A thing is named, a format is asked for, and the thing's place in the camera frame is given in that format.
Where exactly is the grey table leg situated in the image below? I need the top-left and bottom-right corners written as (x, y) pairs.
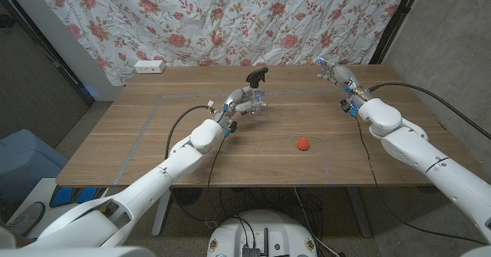
top-left (346, 186), bottom-right (374, 238)

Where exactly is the thin black left wrist cable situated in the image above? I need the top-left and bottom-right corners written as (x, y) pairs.
top-left (206, 132), bottom-right (231, 227)

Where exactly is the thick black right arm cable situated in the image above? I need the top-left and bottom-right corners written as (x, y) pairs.
top-left (367, 81), bottom-right (491, 140)

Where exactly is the white floor board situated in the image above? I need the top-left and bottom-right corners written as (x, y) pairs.
top-left (7, 177), bottom-right (130, 239)

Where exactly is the floral print backdrop cloth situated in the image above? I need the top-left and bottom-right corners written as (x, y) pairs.
top-left (28, 0), bottom-right (411, 87)

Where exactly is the blue and black foot pedal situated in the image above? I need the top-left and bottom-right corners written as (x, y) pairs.
top-left (49, 186), bottom-right (109, 209)

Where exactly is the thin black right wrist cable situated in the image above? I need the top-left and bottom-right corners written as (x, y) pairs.
top-left (354, 114), bottom-right (488, 246)

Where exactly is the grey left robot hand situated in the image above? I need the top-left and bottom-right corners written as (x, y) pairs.
top-left (212, 87), bottom-right (268, 135)

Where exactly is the white floor cable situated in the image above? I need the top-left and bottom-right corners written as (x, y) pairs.
top-left (293, 187), bottom-right (341, 257)

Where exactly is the white robot chest cover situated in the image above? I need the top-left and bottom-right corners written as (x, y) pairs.
top-left (0, 245), bottom-right (157, 257)

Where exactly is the white power strip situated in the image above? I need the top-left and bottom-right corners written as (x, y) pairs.
top-left (133, 59), bottom-right (166, 74)

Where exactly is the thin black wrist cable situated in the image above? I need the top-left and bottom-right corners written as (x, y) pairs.
top-left (206, 132), bottom-right (231, 227)
top-left (354, 114), bottom-right (488, 246)

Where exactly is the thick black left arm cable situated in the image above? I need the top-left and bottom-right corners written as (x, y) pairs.
top-left (164, 104), bottom-right (219, 227)

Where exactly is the white table leg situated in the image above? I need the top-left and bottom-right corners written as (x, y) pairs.
top-left (151, 189), bottom-right (173, 238)

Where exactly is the white robot torso base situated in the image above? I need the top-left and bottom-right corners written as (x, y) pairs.
top-left (206, 209), bottom-right (318, 257)

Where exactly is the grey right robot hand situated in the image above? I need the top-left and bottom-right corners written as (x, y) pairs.
top-left (316, 56), bottom-right (375, 114)

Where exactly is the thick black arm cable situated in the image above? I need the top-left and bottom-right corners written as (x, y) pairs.
top-left (164, 104), bottom-right (219, 227)
top-left (367, 81), bottom-right (491, 140)

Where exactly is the grey sneaker shoe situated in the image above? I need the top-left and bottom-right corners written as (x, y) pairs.
top-left (7, 201), bottom-right (46, 237)

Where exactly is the black round disc under table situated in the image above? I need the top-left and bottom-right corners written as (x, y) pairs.
top-left (172, 187), bottom-right (203, 206)

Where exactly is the blue plastic bin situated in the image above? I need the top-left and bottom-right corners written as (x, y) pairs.
top-left (0, 129), bottom-right (69, 208)

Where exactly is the clear plastic spray bottle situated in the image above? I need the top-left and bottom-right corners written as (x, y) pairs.
top-left (245, 86), bottom-right (268, 115)

